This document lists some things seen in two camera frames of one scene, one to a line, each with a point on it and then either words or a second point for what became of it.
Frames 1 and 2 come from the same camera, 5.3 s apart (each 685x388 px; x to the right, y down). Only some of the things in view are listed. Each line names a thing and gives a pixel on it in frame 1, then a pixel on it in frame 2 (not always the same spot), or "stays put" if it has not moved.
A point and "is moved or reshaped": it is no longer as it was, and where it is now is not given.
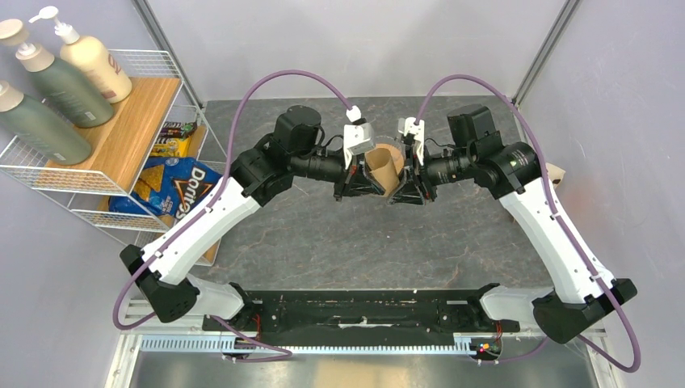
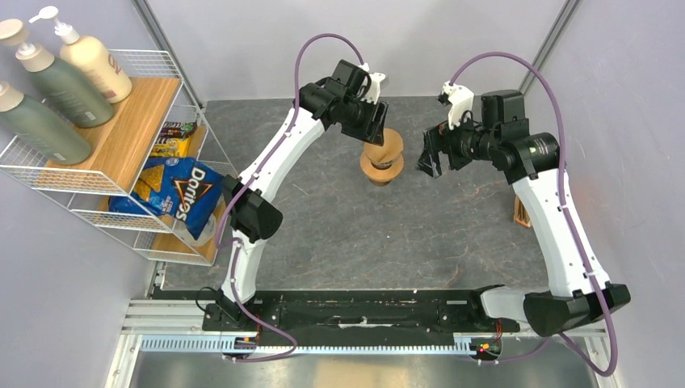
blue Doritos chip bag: x=172 y=185 stays put
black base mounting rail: x=379 y=311 stays put
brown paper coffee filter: x=385 y=162 is moved or reshaped
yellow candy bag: x=177 y=147 stays put
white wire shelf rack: x=152 y=161 stays put
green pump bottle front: x=41 y=128 stays put
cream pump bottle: x=90 y=59 stays put
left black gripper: x=357 y=183 to x=370 y=132
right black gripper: x=410 y=190 to x=440 y=137
